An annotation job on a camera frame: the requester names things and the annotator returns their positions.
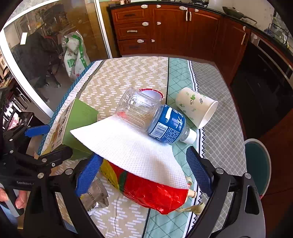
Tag white paper towel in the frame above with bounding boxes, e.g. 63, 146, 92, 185
71, 116, 188, 189

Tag green white biscuit box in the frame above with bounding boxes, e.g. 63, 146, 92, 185
41, 99, 98, 160

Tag white floral paper cup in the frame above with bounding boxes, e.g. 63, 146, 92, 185
175, 87, 218, 129

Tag teal white trash bin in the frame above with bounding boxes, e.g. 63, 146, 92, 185
244, 138, 272, 198

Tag wooden kitchen cabinets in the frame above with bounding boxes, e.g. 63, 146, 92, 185
109, 3, 251, 85

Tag person's left hand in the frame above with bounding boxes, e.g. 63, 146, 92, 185
0, 188, 27, 209

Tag silver green snack packet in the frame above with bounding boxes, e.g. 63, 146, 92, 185
80, 177, 109, 216

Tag red yellow snack bag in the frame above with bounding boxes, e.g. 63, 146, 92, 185
100, 159, 197, 215

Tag clear plastic water bottle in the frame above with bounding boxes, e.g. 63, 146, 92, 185
115, 87, 197, 144

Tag white green plastic bag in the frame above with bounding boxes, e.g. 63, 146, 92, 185
62, 30, 90, 82

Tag glass sliding door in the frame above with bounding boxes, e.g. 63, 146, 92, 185
1, 1, 112, 117

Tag black built-in oven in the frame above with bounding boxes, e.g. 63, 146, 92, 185
230, 33, 292, 138

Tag black frying pan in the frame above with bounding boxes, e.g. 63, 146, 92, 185
222, 6, 257, 24

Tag wire dish rack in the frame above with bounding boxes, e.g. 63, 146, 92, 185
266, 13, 292, 52

